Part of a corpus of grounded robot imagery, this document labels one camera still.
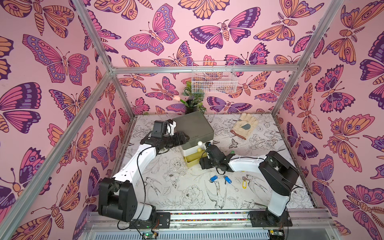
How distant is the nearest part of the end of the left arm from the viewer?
1.99ft

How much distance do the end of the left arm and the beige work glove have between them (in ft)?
1.48

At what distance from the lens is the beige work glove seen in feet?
3.58
